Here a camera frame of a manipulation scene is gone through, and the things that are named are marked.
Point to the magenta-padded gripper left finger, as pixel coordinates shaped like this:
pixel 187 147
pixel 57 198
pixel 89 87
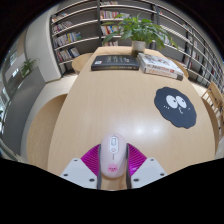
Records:
pixel 78 171

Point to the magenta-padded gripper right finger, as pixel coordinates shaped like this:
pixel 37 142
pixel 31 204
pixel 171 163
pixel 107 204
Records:
pixel 148 171

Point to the pink computer mouse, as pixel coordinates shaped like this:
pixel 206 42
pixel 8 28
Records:
pixel 113 155

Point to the dark mouse pad with eyes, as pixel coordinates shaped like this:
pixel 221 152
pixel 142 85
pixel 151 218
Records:
pixel 176 110

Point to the round-backed wooden chair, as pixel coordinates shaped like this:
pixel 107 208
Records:
pixel 181 68
pixel 213 123
pixel 80 62
pixel 43 133

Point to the white book with orange spine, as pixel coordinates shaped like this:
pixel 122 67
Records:
pixel 160 72

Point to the group of slatted wooden chairs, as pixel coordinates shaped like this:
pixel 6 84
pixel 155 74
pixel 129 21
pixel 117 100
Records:
pixel 215 96

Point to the white book with illustrated cover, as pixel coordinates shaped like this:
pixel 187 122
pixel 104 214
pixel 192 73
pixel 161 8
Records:
pixel 158 62

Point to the black book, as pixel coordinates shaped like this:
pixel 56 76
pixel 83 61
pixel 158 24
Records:
pixel 115 62

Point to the small background green plant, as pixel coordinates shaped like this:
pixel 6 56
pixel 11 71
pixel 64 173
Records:
pixel 27 66

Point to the grey bookshelf unit with books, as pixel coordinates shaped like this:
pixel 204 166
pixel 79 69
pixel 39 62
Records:
pixel 76 36

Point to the green potted plant, white pot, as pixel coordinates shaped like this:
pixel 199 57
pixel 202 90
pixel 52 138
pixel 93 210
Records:
pixel 140 31

